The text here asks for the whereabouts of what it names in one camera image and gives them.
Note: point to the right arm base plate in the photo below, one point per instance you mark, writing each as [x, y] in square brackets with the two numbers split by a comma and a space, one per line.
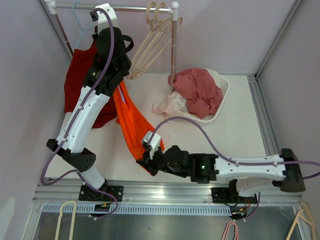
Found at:
[222, 195]

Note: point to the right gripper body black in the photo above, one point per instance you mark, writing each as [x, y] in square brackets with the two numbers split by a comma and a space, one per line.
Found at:
[155, 164]

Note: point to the pink t shirt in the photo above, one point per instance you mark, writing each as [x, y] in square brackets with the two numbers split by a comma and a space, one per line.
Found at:
[198, 87]

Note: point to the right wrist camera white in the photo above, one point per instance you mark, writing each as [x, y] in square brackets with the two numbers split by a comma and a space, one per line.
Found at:
[151, 143]

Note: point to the dark red t shirt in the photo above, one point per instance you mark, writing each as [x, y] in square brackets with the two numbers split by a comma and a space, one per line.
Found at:
[80, 63]

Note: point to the white plastic basket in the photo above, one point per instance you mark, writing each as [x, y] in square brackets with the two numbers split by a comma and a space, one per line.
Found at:
[221, 82]

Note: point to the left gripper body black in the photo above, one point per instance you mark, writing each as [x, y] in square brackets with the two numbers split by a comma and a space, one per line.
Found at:
[127, 63]

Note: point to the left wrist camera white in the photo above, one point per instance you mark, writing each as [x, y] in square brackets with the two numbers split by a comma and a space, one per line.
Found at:
[105, 16]

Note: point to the aluminium rail frame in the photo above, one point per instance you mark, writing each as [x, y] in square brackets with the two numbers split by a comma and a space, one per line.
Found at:
[241, 129]

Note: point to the white t shirt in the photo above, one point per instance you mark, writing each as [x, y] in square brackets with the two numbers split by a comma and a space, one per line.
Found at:
[172, 106]

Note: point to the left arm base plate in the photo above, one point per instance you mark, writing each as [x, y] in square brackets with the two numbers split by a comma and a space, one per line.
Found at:
[89, 195]

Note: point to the orange t shirt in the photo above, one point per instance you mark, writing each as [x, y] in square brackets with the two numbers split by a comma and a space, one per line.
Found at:
[133, 124]

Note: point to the pink hanger bottom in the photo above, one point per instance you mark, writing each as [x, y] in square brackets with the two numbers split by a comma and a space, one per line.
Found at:
[227, 230]

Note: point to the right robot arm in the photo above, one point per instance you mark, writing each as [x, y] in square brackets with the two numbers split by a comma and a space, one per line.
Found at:
[246, 177]

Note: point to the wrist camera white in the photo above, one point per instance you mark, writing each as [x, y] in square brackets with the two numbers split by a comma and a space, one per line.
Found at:
[151, 143]
[105, 16]

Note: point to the beige hanger bottom right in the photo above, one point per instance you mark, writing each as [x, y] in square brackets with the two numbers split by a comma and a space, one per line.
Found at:
[304, 221]

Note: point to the metal clothes rack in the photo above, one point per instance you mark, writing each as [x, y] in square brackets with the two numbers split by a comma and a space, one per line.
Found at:
[53, 5]

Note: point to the slotted cable duct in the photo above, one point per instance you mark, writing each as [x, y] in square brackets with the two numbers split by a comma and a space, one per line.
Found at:
[140, 209]

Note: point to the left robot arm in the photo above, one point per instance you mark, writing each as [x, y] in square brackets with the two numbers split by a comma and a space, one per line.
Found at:
[109, 67]

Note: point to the beige wooden hanger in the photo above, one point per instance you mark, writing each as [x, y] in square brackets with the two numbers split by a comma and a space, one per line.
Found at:
[144, 56]
[162, 33]

